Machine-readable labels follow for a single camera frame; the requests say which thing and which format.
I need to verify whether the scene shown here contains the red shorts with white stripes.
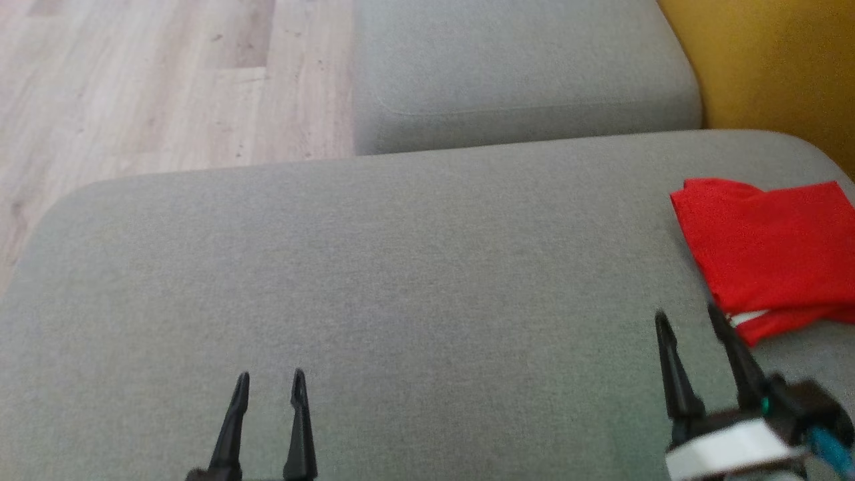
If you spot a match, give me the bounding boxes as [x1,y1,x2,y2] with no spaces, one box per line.
[727,302,855,347]

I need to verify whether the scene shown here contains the large grey sofa seat cushion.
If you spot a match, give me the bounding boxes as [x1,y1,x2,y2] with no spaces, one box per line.
[0,128,855,481]

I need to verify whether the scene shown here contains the wide yellow sofa backrest cushion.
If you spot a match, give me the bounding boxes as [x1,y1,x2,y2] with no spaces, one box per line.
[657,0,855,180]

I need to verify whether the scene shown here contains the medium grey sofa seat cushion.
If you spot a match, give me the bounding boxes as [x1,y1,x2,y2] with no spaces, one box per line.
[351,0,704,156]

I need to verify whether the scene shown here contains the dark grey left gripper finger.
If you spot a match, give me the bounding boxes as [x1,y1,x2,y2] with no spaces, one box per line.
[206,371,251,481]
[283,368,319,481]

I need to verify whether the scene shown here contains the red jersey with white sleeves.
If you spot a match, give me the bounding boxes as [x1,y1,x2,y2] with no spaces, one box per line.
[669,178,855,316]

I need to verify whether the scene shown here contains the blue right gripper cable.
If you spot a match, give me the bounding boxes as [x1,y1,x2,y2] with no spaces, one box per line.
[805,428,854,472]

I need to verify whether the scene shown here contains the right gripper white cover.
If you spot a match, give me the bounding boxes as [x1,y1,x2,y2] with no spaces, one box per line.
[655,303,855,481]

